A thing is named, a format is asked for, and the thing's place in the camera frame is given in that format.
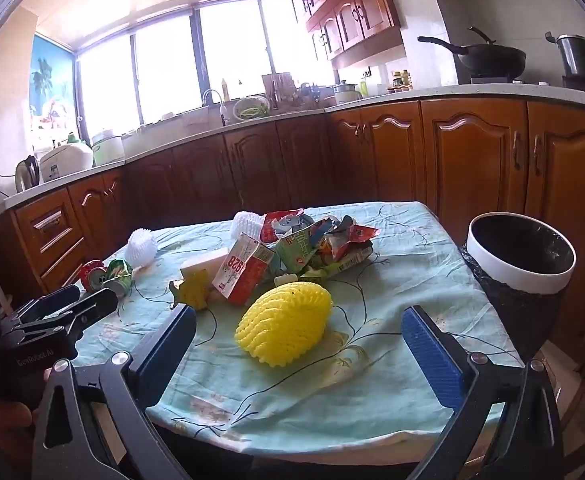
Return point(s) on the bowl of green vegetables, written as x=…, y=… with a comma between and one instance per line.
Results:
x=251, y=107

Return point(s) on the red crushed can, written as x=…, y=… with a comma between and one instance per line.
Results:
x=92, y=275

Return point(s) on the brown upper wall cabinets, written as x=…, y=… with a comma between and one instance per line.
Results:
x=345, y=32

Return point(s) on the black stock pot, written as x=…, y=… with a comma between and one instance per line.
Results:
x=572, y=52

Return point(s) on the light green floral tablecloth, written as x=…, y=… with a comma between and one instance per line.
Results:
x=322, y=369

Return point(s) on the white rice cooker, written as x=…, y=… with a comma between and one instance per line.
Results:
x=64, y=160

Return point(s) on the brown lower kitchen cabinets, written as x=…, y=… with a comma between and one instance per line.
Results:
x=462, y=153

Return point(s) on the steel electric kettle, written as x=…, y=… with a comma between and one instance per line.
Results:
x=27, y=174

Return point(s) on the yellow foam scrap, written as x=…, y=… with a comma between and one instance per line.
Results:
x=193, y=290

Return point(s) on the white red 1928 milk carton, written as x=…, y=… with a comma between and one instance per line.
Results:
x=242, y=269

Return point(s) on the white foam fruit net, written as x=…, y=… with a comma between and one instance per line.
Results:
x=141, y=248

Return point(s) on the green crushed can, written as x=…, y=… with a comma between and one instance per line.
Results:
x=119, y=277

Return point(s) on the person's left hand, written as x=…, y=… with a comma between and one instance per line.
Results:
x=16, y=421

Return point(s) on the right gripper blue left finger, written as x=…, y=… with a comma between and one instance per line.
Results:
x=156, y=358

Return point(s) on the yellow foam fruit net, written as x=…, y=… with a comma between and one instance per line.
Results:
x=284, y=323

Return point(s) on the small lidded pot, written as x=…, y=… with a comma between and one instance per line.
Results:
x=345, y=93

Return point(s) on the white foam block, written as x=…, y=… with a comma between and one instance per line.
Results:
x=209, y=262

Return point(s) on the green paper carton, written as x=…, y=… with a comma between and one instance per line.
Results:
x=296, y=249

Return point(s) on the red snack wrapper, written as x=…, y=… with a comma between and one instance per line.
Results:
x=277, y=223

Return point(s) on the chrome sink faucet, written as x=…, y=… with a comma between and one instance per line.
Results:
x=212, y=98

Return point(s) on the black wok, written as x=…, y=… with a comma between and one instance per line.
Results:
x=487, y=60

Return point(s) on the cartoon orange snack bag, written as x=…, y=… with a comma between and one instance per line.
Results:
x=345, y=237

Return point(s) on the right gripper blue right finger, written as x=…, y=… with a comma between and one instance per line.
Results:
x=440, y=357

